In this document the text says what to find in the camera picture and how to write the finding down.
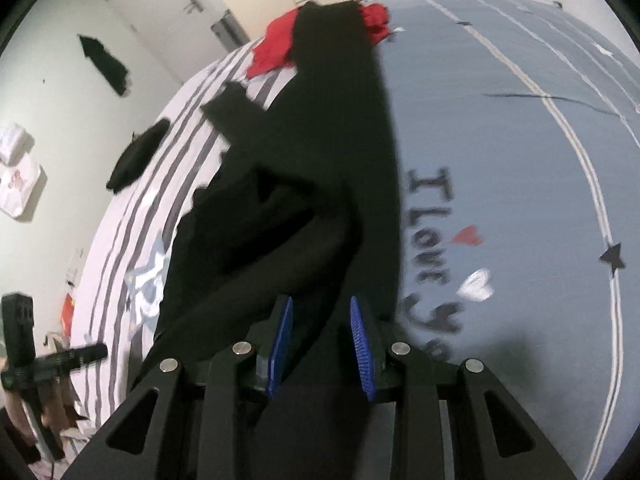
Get grey striped star duvet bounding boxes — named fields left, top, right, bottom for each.
left=70, top=35, right=301, bottom=421

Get blue printed bedsheet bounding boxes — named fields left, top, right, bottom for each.
left=375, top=0, right=640, bottom=480

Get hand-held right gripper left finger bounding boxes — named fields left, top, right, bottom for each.
left=62, top=296, right=296, bottom=480

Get grey metal panel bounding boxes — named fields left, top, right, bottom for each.
left=210, top=9, right=251, bottom=52

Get white door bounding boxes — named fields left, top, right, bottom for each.
left=95, top=0, right=241, bottom=86

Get red garment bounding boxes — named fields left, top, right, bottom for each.
left=246, top=4, right=396, bottom=80

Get black cloth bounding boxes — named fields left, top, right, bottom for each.
left=106, top=119, right=169, bottom=194
left=77, top=34, right=130, bottom=97

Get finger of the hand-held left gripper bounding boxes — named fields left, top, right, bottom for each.
left=35, top=344, right=108, bottom=381

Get black pants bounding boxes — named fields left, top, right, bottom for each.
left=127, top=1, right=403, bottom=480

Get white cloth with red print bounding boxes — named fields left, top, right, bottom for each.
left=0, top=156, right=47, bottom=219

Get person's left hand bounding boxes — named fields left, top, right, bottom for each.
left=42, top=375, right=68, bottom=426

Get white folded towel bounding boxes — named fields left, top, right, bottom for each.
left=0, top=121, right=34, bottom=166

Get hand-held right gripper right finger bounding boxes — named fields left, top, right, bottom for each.
left=349, top=296, right=578, bottom=480

